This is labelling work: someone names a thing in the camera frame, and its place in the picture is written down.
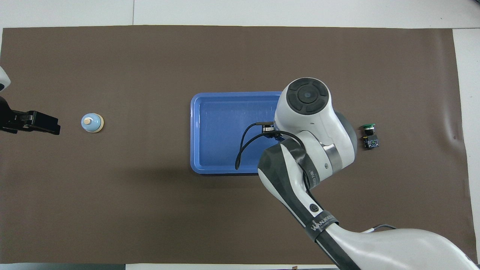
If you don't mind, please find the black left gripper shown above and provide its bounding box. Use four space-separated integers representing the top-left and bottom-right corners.
0 97 61 135

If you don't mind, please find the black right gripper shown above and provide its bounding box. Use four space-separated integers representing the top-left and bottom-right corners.
261 124 288 141

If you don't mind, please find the green push button switch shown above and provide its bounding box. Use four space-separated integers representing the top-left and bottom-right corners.
361 123 380 150

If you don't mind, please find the light blue service bell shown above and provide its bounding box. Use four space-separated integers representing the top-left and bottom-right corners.
81 112 104 134

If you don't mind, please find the blue plastic tray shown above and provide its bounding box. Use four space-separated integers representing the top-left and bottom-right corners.
190 91 282 175

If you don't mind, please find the brown table mat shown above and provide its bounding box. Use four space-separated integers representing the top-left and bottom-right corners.
0 25 474 265

